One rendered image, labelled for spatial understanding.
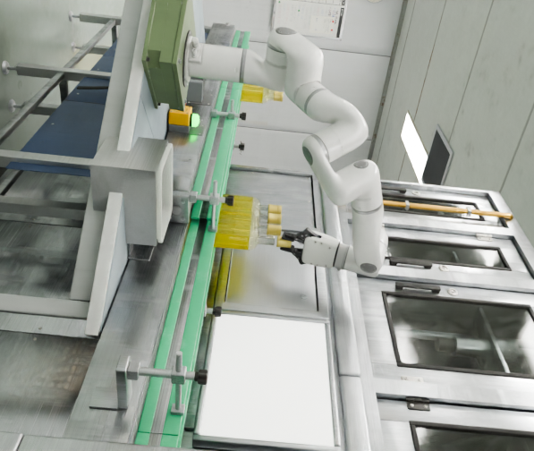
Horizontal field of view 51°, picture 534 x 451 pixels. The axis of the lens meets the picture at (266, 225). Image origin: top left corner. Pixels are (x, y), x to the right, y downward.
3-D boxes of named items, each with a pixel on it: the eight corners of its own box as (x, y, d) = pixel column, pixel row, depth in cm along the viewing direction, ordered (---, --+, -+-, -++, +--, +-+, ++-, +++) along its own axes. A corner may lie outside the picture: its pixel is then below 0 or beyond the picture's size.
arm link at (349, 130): (294, 100, 143) (326, 129, 134) (338, 79, 146) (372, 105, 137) (300, 141, 154) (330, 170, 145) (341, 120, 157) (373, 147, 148)
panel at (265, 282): (191, 446, 128) (339, 460, 129) (191, 439, 126) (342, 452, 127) (226, 225, 202) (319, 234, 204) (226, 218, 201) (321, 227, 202)
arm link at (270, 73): (238, 91, 159) (294, 98, 160) (241, 47, 151) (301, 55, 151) (241, 76, 167) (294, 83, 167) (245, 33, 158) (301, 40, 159)
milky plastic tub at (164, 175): (127, 244, 145) (161, 247, 145) (123, 167, 132) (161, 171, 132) (141, 208, 159) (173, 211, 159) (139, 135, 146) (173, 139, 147)
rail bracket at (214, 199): (188, 230, 164) (231, 234, 165) (190, 181, 155) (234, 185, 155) (190, 225, 167) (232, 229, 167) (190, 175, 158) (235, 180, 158)
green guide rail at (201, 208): (190, 218, 168) (216, 221, 168) (190, 216, 167) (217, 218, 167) (234, 45, 312) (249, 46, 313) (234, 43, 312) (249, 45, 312)
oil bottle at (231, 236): (187, 245, 171) (257, 251, 171) (187, 230, 167) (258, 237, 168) (190, 234, 175) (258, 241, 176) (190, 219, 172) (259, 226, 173)
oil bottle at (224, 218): (190, 234, 175) (258, 241, 176) (190, 219, 172) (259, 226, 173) (192, 224, 180) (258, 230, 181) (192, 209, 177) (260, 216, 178)
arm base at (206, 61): (181, 63, 149) (239, 72, 149) (187, 21, 151) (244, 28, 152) (185, 89, 164) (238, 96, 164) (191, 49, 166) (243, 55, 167)
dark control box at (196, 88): (179, 100, 214) (201, 103, 215) (180, 80, 210) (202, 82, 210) (182, 92, 221) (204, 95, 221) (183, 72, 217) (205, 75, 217)
